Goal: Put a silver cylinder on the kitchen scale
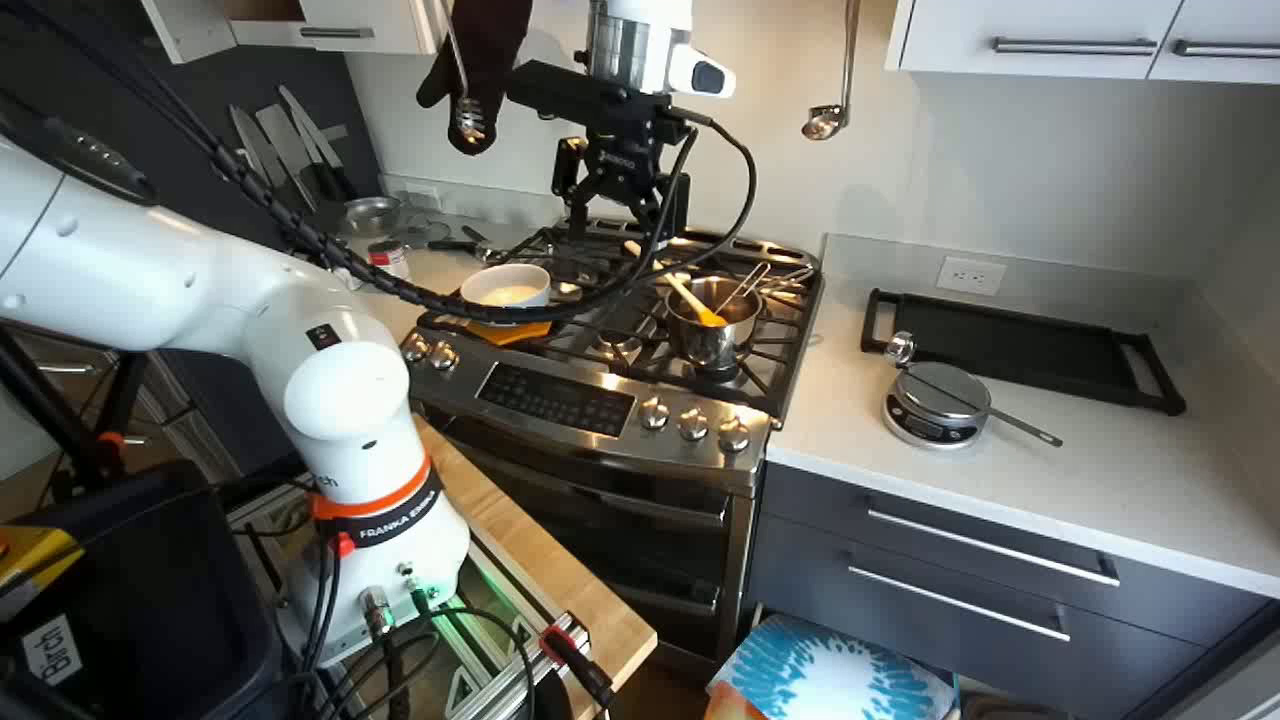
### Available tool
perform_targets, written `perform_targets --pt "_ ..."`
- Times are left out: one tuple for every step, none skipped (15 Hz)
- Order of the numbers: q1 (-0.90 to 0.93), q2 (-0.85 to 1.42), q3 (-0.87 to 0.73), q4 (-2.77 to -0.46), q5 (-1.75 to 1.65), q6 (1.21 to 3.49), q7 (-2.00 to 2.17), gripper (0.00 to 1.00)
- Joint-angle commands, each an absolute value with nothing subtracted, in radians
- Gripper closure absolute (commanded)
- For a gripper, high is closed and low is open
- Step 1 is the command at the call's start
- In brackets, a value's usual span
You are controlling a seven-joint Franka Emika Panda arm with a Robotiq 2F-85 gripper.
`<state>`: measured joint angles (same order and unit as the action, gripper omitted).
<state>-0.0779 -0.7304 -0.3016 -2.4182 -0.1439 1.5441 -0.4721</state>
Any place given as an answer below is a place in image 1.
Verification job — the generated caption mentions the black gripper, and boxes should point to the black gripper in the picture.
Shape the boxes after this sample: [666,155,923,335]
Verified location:
[550,97,692,227]

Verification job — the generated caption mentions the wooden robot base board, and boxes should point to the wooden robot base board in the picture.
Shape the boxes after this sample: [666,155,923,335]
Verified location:
[416,425,654,688]

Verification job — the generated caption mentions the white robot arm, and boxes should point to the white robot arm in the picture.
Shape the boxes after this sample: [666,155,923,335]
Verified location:
[0,107,471,660]

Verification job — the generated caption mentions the round black kitchen scale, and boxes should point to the round black kitchen scale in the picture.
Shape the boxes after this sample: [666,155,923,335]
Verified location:
[882,358,993,446]

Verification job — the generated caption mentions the white ceramic bowl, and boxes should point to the white ceramic bowl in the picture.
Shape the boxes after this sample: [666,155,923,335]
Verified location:
[460,262,550,308]

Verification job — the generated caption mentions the dark oven mitt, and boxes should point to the dark oven mitt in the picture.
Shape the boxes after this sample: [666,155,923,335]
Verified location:
[416,0,532,155]

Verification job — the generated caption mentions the wooden spoon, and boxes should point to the wooden spoon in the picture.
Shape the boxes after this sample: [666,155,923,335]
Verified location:
[665,270,728,327]

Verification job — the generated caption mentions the hanging steel ladle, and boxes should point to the hanging steel ladle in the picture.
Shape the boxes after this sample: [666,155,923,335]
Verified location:
[800,0,859,140]

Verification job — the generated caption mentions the small steel saucepan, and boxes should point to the small steel saucepan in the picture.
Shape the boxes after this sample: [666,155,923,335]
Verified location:
[666,277,765,371]

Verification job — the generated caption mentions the yellow silicone trivet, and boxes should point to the yellow silicone trivet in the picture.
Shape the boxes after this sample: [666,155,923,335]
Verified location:
[460,317,550,346]

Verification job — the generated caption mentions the stainless steel gas stove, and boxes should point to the stainless steel gas stove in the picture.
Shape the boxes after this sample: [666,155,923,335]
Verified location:
[406,227,819,664]

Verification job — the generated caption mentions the shiny chrome cap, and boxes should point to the shiny chrome cap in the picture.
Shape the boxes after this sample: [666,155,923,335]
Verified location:
[887,330,915,369]

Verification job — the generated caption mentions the knives on magnetic strip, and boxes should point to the knives on magnetic strip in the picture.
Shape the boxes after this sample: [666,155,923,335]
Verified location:
[229,87,352,213]

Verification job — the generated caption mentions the black griddle tray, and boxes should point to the black griddle tray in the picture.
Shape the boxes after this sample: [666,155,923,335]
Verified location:
[859,286,1186,415]

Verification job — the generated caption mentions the white upper cabinet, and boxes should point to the white upper cabinet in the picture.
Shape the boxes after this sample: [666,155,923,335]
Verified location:
[887,0,1280,87]

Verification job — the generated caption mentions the blue patterned box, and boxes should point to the blue patterned box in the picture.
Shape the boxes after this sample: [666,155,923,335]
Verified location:
[705,615,959,720]

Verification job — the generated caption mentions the grey drawer cabinet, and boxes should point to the grey drawer cabinet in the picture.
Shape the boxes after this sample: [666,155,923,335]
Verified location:
[749,464,1274,720]

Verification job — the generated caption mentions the black bin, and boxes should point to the black bin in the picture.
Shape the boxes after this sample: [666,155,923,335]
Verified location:
[0,459,288,720]

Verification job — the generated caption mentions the white wall outlet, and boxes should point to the white wall outlet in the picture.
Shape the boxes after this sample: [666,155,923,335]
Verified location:
[937,254,1005,295]

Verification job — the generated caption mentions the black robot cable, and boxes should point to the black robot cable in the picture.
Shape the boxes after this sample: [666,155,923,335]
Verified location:
[0,0,760,327]

